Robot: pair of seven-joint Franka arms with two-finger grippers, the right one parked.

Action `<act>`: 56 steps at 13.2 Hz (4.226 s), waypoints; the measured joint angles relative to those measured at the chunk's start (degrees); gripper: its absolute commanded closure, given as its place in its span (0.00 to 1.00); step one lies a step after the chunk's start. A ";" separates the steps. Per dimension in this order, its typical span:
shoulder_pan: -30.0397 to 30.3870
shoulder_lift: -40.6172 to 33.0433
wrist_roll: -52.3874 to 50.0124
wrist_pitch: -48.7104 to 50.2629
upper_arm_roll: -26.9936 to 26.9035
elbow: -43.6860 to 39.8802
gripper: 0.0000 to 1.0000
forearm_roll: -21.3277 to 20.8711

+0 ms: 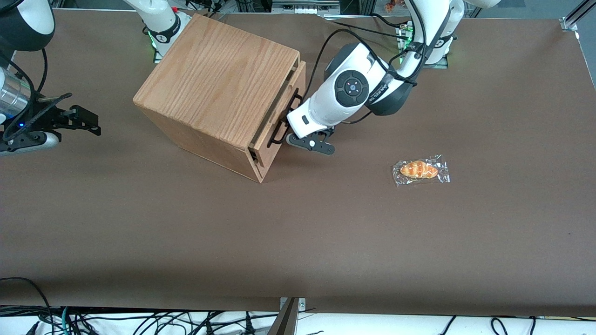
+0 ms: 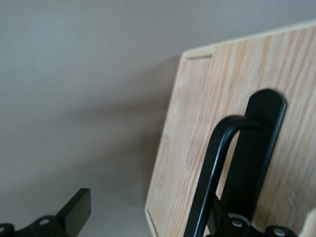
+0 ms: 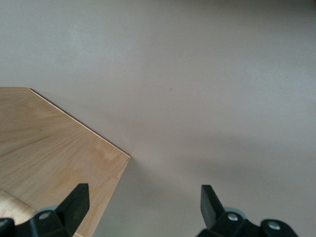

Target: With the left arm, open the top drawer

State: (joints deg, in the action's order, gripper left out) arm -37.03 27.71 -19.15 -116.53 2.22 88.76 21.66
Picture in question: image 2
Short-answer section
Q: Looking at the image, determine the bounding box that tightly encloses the light oak wooden drawer cabinet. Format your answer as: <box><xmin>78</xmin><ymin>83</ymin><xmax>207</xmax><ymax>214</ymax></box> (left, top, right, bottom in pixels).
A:
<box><xmin>144</xmin><ymin>20</ymin><xmax>316</xmax><ymax>237</ymax></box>

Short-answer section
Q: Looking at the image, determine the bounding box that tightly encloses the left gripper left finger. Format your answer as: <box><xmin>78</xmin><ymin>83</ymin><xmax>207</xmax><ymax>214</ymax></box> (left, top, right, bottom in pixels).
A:
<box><xmin>0</xmin><ymin>188</ymin><xmax>92</xmax><ymax>237</ymax></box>

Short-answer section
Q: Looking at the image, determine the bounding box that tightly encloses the oak wooden drawer front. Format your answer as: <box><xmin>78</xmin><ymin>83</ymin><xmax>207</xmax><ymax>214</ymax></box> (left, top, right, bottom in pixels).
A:
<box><xmin>165</xmin><ymin>24</ymin><xmax>316</xmax><ymax>237</ymax></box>

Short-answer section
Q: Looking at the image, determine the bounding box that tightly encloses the black metal drawer handle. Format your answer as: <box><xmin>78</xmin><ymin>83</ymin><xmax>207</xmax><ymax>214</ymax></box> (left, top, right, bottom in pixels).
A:
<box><xmin>184</xmin><ymin>88</ymin><xmax>288</xmax><ymax>237</ymax></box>

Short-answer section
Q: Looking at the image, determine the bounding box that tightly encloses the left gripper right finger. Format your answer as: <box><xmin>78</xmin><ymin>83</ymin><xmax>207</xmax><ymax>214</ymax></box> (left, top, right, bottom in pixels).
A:
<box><xmin>204</xmin><ymin>196</ymin><xmax>300</xmax><ymax>237</ymax></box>

